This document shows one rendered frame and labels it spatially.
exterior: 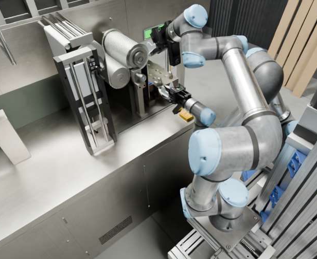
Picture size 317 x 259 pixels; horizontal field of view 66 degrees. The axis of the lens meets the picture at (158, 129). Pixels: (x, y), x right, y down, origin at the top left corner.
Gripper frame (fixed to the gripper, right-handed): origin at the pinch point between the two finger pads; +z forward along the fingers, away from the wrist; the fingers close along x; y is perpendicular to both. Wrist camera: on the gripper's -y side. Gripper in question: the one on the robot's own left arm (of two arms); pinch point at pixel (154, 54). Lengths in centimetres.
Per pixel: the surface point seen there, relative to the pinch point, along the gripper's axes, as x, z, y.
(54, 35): 32.9, 16.0, 25.4
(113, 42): 2.7, 28.7, 17.5
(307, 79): -224, 73, -83
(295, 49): -234, 81, -46
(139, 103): 2.8, 32.3, -18.5
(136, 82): 3.2, 23.6, -7.0
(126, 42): -0.7, 20.9, 13.5
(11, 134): 68, 35, -5
